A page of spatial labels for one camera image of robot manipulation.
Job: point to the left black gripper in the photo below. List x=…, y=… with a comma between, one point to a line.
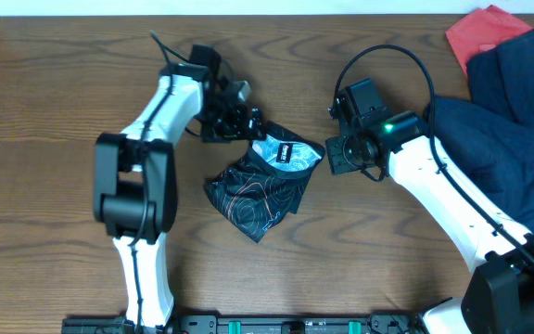
x=242, y=122

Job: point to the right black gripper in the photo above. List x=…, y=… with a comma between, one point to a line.
x=337, y=161

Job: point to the black cycling jersey orange lines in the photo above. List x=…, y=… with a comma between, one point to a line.
x=267, y=183

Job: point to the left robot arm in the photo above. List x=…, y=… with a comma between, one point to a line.
x=135, y=183

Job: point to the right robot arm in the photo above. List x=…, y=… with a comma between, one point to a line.
x=498, y=251

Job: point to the dark blue denim garment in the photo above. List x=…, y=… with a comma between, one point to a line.
x=491, y=135

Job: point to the red cloth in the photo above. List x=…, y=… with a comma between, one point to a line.
x=481, y=31

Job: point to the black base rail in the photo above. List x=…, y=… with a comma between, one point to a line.
x=214, y=324

